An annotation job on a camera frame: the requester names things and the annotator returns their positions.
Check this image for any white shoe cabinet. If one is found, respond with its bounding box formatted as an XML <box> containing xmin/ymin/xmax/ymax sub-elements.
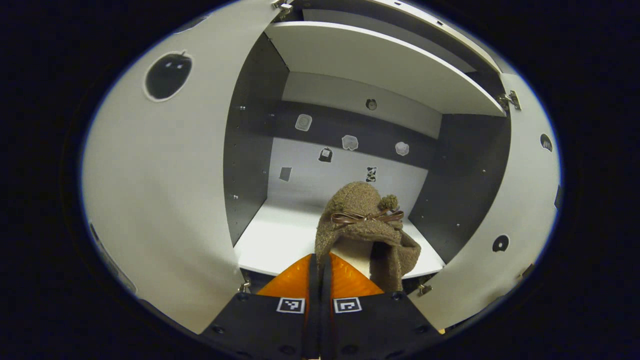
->
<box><xmin>222</xmin><ymin>0</ymin><xmax>513</xmax><ymax>296</ymax></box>

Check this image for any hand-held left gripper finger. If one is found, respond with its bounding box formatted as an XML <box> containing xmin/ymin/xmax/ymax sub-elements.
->
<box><xmin>200</xmin><ymin>253</ymin><xmax>321</xmax><ymax>360</ymax></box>
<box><xmin>320</xmin><ymin>252</ymin><xmax>443</xmax><ymax>360</ymax></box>

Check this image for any brown fuzzy slipper shoe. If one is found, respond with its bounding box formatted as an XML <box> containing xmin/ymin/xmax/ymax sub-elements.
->
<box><xmin>315</xmin><ymin>181</ymin><xmax>422</xmax><ymax>293</ymax></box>

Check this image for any white cabinet shelf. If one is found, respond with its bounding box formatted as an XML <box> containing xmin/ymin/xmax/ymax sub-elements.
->
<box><xmin>264</xmin><ymin>21</ymin><xmax>507</xmax><ymax>117</ymax></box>

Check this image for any white cabinet door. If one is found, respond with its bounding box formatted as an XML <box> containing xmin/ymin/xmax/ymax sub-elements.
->
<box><xmin>407</xmin><ymin>72</ymin><xmax>562</xmax><ymax>331</ymax></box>
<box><xmin>81</xmin><ymin>0</ymin><xmax>281</xmax><ymax>335</ymax></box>

